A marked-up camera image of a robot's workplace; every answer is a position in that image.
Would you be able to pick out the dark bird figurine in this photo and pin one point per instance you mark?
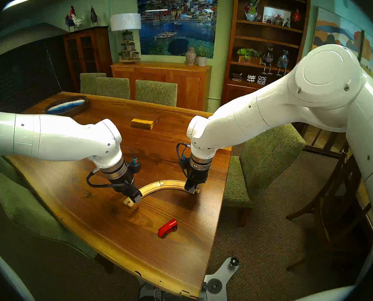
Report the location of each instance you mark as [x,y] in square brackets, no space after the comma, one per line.
[94,16]

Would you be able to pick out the red toy train car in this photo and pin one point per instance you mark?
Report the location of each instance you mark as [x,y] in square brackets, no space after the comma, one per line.
[167,229]

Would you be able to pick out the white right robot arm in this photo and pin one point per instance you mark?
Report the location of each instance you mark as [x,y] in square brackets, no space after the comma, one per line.
[324,74]

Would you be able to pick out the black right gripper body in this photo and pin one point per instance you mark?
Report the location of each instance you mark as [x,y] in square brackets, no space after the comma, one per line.
[198,178]

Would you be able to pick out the long legged bird figurine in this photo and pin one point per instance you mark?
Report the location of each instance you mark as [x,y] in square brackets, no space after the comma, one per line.
[267,59]
[282,60]

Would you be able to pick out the red jar ornament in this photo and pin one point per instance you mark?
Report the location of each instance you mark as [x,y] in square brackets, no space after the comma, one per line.
[296,15]

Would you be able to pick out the rectangular wooden block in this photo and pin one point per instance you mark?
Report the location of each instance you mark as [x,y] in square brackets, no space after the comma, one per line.
[145,123]

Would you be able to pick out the framed text sign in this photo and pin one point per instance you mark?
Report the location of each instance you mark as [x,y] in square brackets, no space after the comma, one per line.
[276,14]

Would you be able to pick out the dark wood glass cabinet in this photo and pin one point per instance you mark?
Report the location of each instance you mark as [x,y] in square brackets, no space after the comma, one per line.
[86,52]

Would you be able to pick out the small stack of books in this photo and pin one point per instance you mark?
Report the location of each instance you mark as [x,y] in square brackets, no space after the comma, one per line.
[236,76]

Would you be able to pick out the white left shoulder shell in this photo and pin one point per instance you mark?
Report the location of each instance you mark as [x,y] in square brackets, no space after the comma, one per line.
[7,273]

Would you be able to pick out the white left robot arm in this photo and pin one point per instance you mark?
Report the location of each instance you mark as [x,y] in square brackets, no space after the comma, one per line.
[48,140]

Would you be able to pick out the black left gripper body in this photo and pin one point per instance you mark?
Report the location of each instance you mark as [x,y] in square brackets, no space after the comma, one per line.
[128,184]

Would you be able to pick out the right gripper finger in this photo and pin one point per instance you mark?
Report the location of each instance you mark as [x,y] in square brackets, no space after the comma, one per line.
[190,188]

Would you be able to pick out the green upholstered chair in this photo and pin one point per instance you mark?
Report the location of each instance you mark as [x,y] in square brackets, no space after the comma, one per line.
[89,81]
[112,87]
[156,92]
[17,206]
[268,156]

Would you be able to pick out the succulents in wooden planter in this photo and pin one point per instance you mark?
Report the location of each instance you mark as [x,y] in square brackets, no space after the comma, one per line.
[249,55]

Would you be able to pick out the curved wooden train track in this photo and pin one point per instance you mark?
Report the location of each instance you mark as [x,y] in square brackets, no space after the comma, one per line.
[174,184]
[152,187]

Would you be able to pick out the tall wooden bookshelf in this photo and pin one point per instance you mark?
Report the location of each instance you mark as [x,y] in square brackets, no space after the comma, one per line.
[265,23]

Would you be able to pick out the white lamp shade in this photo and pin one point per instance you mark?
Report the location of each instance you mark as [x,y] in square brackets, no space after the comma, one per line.
[125,21]

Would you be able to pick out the plant in white pot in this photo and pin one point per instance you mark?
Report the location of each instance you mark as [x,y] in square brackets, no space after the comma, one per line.
[202,60]

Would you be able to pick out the dark table leg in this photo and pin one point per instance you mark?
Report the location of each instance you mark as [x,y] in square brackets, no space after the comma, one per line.
[106,264]

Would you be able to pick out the dark glass door console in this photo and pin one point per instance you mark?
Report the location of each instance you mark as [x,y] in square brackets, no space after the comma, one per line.
[324,140]

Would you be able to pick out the blue rooster figurine red comb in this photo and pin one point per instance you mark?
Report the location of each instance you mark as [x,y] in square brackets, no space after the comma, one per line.
[71,21]

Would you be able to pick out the black white patterned mug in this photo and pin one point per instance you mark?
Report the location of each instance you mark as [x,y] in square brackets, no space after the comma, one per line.
[261,80]
[251,78]

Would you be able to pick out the black knob on base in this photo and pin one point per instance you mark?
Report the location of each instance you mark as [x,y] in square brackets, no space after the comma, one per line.
[234,261]

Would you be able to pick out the tiered stand with succulents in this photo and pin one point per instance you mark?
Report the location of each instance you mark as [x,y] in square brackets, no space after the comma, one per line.
[129,46]

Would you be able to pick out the white rooster figurine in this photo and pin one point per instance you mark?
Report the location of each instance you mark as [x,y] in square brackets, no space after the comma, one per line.
[79,19]

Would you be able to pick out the light wood sideboard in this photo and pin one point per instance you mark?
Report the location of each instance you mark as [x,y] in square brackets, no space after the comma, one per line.
[161,77]

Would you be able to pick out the patterned ceramic vase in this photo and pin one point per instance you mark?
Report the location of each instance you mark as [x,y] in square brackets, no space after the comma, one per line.
[191,55]

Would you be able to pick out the harbour town painting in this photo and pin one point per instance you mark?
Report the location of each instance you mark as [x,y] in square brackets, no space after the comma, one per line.
[177,21]

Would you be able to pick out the ceiling light panel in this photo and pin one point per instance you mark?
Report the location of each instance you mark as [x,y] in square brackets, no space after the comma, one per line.
[18,1]

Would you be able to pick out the dark window blind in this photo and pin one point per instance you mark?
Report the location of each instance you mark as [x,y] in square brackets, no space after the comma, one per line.
[20,74]

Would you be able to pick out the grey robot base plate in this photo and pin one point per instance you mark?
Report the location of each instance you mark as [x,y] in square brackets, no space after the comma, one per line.
[224,273]

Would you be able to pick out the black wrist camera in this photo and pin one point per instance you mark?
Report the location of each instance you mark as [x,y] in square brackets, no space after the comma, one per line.
[184,169]
[135,168]

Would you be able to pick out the dark wooden chair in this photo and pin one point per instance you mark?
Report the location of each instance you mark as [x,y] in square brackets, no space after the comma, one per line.
[334,209]

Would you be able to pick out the colourful ceramic figurine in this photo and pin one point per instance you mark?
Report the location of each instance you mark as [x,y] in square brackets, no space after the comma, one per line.
[251,10]

